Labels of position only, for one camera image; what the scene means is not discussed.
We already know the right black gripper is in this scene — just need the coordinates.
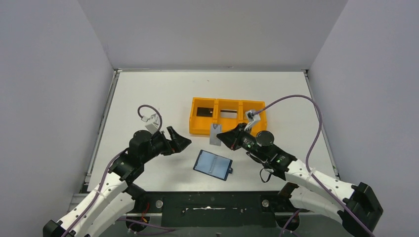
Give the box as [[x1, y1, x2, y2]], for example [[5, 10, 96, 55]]
[[218, 122, 268, 161]]

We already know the silver grey credit card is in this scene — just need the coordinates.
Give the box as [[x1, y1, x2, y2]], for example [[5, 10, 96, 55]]
[[209, 123, 222, 146]]

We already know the blue leather card holder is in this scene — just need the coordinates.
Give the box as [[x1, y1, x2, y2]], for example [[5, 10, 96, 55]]
[[193, 150, 233, 181]]

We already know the orange three-compartment tray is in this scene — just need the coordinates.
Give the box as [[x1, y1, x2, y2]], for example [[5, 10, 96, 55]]
[[189, 97, 265, 135]]

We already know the black VIP credit card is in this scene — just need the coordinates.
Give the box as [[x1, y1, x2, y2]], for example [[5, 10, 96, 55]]
[[196, 107, 213, 118]]

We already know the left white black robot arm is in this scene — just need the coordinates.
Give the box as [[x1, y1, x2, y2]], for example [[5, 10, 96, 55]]
[[42, 126, 192, 237]]

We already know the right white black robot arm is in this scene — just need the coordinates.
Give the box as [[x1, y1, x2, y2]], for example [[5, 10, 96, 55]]
[[217, 123, 383, 237]]

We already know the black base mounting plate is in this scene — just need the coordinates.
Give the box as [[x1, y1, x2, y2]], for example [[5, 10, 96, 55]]
[[127, 191, 296, 228]]

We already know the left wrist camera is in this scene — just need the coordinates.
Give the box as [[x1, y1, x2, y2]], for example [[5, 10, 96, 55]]
[[141, 114, 161, 134]]

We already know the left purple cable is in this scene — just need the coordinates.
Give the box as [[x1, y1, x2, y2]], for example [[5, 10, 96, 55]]
[[60, 104, 176, 237]]

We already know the purple cable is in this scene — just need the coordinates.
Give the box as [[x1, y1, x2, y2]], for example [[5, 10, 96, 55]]
[[60, 104, 176, 237], [250, 95, 376, 237]]

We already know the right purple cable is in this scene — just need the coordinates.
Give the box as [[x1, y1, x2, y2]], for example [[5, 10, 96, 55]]
[[250, 95, 376, 237]]

